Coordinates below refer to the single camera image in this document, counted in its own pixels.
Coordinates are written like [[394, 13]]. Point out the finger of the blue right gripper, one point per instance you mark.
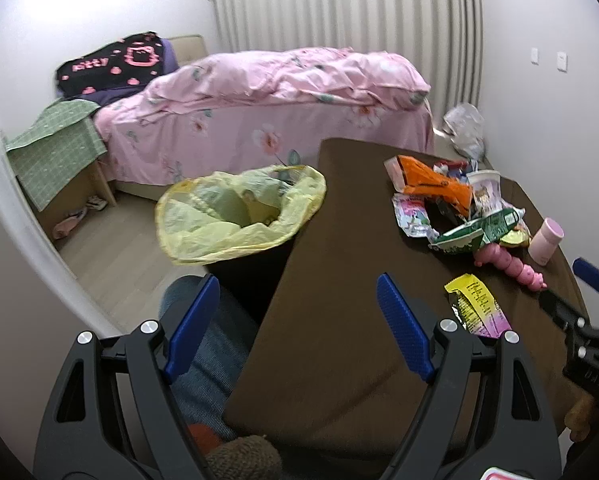
[[564, 316], [586, 272]]

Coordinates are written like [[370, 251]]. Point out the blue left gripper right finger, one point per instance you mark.
[[411, 338]]

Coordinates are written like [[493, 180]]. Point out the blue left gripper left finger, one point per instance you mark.
[[189, 306]]

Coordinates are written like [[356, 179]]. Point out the pink yellow candy wrapper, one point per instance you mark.
[[475, 307]]

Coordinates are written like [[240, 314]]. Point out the green white snack bag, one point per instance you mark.
[[479, 232]]

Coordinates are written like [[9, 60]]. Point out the orange snack wrapper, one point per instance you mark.
[[411, 177]]

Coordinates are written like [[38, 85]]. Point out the yellow trash bag bin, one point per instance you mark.
[[228, 216]]

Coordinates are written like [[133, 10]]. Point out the pink cylindrical cup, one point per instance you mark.
[[545, 242]]

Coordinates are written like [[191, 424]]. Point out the person's jeans leg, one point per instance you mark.
[[202, 393]]

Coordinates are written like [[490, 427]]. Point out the pink caterpillar toy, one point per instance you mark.
[[512, 266]]

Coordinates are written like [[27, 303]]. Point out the pink cartoon snack wrapper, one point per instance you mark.
[[412, 218]]

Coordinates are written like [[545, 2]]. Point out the shoes under nightstand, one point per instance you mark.
[[72, 219]]

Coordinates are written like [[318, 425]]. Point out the white plastic bag on floor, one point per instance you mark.
[[465, 126]]

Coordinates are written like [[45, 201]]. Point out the pink floral bed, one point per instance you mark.
[[238, 111]]

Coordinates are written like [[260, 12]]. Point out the nightstand with green cloth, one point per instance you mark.
[[57, 161]]

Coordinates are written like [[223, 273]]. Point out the black pink kitty blanket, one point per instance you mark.
[[117, 70]]

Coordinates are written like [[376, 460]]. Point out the striped window curtain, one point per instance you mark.
[[442, 38]]

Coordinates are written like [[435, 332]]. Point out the white wall socket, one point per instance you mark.
[[562, 62]]

